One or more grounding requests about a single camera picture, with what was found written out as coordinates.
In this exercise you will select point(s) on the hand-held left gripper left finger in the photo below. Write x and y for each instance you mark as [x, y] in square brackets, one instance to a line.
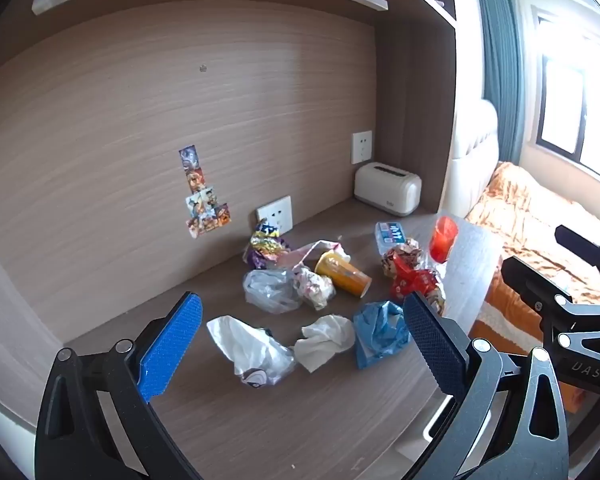
[172, 345]

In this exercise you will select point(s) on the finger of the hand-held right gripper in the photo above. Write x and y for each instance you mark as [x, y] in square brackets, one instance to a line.
[527, 282]
[582, 245]

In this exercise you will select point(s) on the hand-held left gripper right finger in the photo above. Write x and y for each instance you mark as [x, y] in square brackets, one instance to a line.
[435, 347]

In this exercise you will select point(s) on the clear plastic box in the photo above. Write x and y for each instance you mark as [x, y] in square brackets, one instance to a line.
[387, 235]

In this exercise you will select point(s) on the pink white paper wrapper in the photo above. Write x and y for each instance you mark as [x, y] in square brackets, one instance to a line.
[300, 256]

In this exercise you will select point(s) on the blue plastic bag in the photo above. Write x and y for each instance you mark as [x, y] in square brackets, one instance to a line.
[380, 332]

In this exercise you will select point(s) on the bed with orange blanket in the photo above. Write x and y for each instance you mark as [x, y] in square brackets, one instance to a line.
[530, 220]

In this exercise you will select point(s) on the red snack packet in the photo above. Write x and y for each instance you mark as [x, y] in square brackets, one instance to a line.
[416, 285]

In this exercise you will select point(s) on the white plastic bag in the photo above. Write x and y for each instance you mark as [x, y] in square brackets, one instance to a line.
[250, 352]

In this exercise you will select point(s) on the red plastic cup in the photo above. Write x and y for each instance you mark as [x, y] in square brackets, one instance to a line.
[443, 240]

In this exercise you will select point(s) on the crumpled red white wrapper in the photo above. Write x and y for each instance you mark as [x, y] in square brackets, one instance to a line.
[400, 256]

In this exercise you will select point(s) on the crumpled white tissue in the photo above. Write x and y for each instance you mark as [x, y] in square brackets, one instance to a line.
[325, 342]

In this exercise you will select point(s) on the clear plastic bag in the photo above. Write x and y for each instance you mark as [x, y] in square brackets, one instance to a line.
[270, 290]

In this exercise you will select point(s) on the orange plastic cup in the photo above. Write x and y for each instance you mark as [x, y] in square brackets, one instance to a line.
[342, 274]

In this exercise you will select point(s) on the cream padded headboard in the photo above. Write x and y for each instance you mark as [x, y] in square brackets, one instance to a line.
[472, 160]

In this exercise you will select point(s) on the purple yellow snack wrapper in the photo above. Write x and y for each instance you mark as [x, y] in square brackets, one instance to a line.
[265, 247]

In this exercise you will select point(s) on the crumpled printed wrapper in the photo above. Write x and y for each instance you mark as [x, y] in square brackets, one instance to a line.
[314, 287]

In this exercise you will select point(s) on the dark framed window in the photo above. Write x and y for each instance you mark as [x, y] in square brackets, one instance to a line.
[580, 100]

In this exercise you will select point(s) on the cream tissue box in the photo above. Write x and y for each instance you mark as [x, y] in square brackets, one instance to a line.
[387, 190]

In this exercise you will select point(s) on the teal curtain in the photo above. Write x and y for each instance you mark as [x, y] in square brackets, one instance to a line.
[500, 60]

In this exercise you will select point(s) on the cartoon wall sticker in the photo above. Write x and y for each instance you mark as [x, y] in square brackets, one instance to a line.
[222, 215]
[201, 201]
[200, 226]
[196, 179]
[188, 156]

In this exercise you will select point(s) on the white wall socket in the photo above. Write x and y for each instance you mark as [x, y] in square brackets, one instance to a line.
[275, 215]
[361, 146]

